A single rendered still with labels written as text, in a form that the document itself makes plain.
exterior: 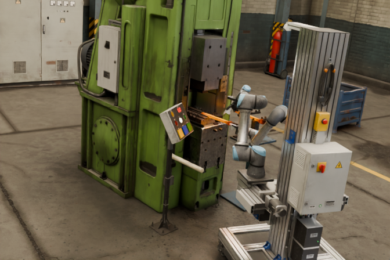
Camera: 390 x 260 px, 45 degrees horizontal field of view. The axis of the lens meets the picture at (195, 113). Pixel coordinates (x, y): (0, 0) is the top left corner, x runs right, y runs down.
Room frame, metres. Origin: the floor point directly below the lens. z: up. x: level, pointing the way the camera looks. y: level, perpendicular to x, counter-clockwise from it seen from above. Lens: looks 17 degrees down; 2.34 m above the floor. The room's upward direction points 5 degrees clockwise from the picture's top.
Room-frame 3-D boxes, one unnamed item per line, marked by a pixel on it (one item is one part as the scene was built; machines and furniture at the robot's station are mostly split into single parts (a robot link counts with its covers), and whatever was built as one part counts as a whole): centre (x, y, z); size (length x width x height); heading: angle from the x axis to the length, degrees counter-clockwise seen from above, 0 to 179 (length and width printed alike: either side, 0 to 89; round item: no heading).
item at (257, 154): (3.51, -0.53, 0.98); 0.13 x 0.12 x 0.14; 87
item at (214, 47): (4.58, -0.01, 1.56); 0.42 x 0.39 x 0.40; 46
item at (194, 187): (4.59, -0.02, 0.23); 0.55 x 0.37 x 0.47; 46
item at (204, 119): (4.55, 0.02, 0.96); 0.42 x 0.20 x 0.09; 46
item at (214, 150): (4.59, -0.02, 0.69); 0.56 x 0.38 x 0.45; 46
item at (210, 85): (4.55, 0.02, 1.32); 0.42 x 0.20 x 0.10; 46
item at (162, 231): (3.94, 0.20, 0.05); 0.22 x 0.22 x 0.09; 46
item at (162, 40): (4.44, 0.33, 1.15); 0.44 x 0.26 x 2.30; 46
